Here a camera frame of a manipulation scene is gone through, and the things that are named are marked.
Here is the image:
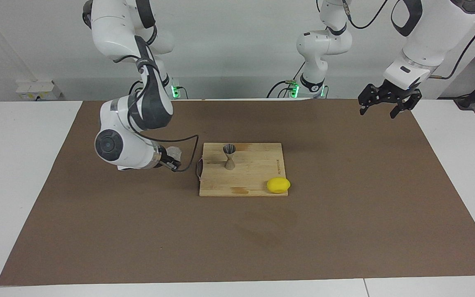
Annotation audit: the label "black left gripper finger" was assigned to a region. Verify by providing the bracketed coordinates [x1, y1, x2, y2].
[358, 84, 382, 116]
[390, 92, 423, 119]

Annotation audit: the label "metal double cone jigger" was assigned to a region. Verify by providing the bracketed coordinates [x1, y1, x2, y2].
[223, 144, 237, 171]

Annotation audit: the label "wooden cutting board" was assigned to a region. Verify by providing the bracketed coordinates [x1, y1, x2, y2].
[196, 143, 289, 197]

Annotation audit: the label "brown paper table mat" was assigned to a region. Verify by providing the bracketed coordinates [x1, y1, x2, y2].
[0, 98, 475, 286]

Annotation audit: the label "yellow lemon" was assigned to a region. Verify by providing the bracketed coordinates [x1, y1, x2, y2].
[267, 177, 291, 193]

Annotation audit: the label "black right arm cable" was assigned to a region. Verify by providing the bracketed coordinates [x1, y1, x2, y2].
[130, 80, 200, 173]

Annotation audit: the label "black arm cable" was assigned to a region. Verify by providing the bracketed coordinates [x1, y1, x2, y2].
[343, 0, 475, 80]
[130, 80, 200, 173]

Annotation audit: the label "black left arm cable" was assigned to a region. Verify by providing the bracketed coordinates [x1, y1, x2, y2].
[343, 0, 475, 80]

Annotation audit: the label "black left base cables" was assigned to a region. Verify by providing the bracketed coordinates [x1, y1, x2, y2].
[267, 62, 305, 99]

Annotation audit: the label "white wall power box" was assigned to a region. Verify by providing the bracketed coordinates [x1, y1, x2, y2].
[16, 81, 63, 101]

